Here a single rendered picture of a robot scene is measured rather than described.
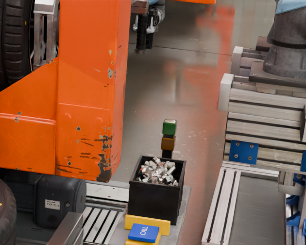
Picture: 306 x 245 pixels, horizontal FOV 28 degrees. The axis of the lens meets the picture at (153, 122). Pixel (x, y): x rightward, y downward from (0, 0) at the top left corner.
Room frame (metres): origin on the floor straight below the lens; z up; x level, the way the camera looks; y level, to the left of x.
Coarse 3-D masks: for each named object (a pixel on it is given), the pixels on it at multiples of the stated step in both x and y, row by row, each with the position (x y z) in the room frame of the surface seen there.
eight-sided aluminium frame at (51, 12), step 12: (36, 0) 1.89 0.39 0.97; (48, 0) 1.89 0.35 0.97; (36, 12) 1.88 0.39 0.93; (48, 12) 1.88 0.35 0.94; (36, 24) 1.89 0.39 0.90; (48, 24) 1.88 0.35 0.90; (36, 36) 1.88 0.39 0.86; (48, 36) 1.88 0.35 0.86; (36, 48) 1.88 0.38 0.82; (48, 48) 1.88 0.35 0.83; (36, 60) 1.88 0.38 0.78; (48, 60) 1.88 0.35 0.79
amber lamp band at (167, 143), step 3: (162, 138) 1.74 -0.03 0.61; (165, 138) 1.74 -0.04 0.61; (168, 138) 1.74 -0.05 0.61; (174, 138) 1.75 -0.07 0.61; (162, 141) 1.74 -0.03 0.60; (165, 141) 1.74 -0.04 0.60; (168, 141) 1.74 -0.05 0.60; (171, 141) 1.74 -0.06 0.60; (174, 141) 1.74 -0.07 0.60; (162, 144) 1.74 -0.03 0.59; (165, 144) 1.74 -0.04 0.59; (168, 144) 1.74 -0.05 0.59; (171, 144) 1.74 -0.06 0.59; (174, 144) 1.75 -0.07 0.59; (162, 147) 1.74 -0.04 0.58; (165, 147) 1.74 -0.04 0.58; (168, 147) 1.74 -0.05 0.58; (171, 147) 1.74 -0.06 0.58; (168, 150) 1.74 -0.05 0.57; (171, 150) 1.74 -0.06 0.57
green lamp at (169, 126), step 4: (168, 120) 1.76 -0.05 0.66; (172, 120) 1.77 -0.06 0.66; (164, 124) 1.74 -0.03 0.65; (168, 124) 1.74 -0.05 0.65; (172, 124) 1.74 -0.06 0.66; (176, 124) 1.75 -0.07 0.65; (164, 128) 1.74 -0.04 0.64; (168, 128) 1.74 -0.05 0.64; (172, 128) 1.74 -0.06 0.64; (176, 128) 1.76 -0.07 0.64; (164, 132) 1.74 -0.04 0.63; (168, 132) 1.74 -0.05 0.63; (172, 132) 1.74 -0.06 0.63
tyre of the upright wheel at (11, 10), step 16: (0, 0) 1.86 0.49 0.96; (16, 0) 1.86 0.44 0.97; (0, 16) 1.85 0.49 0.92; (16, 16) 1.84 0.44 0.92; (0, 32) 1.84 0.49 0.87; (16, 32) 1.84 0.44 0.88; (0, 48) 1.84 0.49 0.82; (16, 48) 1.83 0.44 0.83; (0, 64) 1.85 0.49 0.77; (16, 64) 1.84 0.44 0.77; (0, 80) 1.87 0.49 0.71; (16, 80) 1.86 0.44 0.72
